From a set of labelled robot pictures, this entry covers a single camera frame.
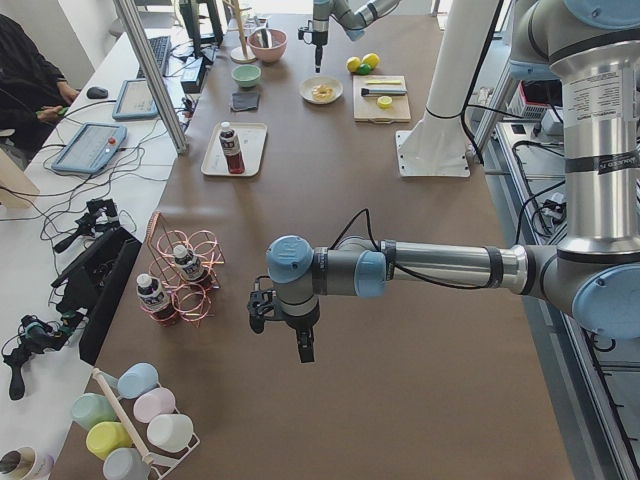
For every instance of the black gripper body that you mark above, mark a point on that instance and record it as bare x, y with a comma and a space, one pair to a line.
318, 39
302, 331

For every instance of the white plate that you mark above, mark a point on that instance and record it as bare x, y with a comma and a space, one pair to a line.
307, 85

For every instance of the twisted glazed donut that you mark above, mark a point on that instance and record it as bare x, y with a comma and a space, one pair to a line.
322, 93

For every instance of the cream rabbit tray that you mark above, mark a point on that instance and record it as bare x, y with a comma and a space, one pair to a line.
252, 138

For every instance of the dark drink bottle on tray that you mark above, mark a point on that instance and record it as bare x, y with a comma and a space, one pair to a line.
231, 149

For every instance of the yellow lemon lower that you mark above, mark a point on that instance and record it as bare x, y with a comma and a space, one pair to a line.
353, 63

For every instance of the yellow lemon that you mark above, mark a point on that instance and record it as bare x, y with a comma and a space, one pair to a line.
371, 59
353, 63

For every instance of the pink bowl with ice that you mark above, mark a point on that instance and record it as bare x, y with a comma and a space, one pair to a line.
269, 55

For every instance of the green lime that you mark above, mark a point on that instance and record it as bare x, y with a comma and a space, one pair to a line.
364, 69

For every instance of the yellow lemon upper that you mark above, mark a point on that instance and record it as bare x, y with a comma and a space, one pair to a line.
371, 59

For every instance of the metal ice scoop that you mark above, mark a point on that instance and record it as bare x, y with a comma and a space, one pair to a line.
265, 38

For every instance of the bamboo cutting board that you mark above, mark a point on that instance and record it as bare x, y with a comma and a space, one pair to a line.
365, 108

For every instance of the mint green bowl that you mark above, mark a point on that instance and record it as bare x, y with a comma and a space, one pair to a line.
247, 76

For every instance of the wooden cup tree stand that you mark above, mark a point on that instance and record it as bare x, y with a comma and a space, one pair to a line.
237, 16

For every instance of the half lemon slice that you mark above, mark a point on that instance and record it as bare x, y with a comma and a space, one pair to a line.
384, 102

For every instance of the round wooden stand base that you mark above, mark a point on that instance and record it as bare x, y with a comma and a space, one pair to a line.
242, 56

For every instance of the steel muddler black tip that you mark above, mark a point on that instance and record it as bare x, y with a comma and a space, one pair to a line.
370, 92

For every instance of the grey folded cloth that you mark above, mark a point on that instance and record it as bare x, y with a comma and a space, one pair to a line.
244, 101

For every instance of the dark drink bottle in rack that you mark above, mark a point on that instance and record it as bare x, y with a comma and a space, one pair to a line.
190, 266

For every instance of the black keyboard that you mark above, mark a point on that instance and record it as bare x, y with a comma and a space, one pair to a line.
161, 48

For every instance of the blue teach pendant far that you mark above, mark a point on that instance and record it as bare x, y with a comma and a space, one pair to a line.
134, 102

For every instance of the blue teach pendant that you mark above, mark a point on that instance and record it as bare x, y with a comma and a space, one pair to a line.
134, 102
91, 148

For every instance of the pastel cup rack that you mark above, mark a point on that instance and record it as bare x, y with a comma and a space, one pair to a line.
132, 424

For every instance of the blue teach pendant near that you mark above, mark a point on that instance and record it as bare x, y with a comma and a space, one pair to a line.
91, 148

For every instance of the seated person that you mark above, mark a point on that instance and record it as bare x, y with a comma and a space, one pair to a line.
33, 90

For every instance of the copper wire bottle rack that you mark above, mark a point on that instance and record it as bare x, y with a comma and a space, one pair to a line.
192, 302

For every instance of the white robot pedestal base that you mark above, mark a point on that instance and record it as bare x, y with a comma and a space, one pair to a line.
437, 144

